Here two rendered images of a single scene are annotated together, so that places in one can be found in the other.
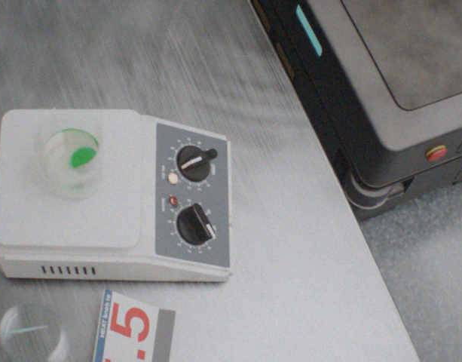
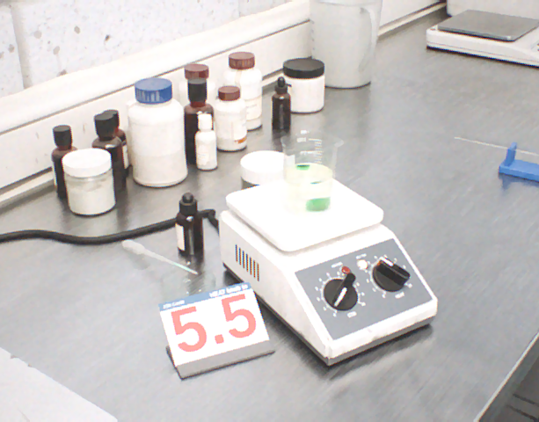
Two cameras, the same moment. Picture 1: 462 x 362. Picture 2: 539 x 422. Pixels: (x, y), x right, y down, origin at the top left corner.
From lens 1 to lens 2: 0.60 m
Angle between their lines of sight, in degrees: 56
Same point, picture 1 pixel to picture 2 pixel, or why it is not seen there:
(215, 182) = (390, 301)
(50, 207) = (273, 205)
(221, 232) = (355, 321)
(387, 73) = not seen: outside the picture
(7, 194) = (262, 189)
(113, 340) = (214, 306)
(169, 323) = (261, 349)
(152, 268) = (286, 289)
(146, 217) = (316, 258)
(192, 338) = (260, 369)
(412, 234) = not seen: outside the picture
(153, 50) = (463, 261)
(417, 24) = not seen: outside the picture
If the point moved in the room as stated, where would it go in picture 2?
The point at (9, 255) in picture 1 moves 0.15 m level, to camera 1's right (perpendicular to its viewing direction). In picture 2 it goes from (226, 219) to (279, 298)
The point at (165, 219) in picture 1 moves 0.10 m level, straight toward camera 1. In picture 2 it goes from (327, 270) to (230, 302)
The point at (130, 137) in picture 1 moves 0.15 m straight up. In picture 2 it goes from (360, 215) to (369, 65)
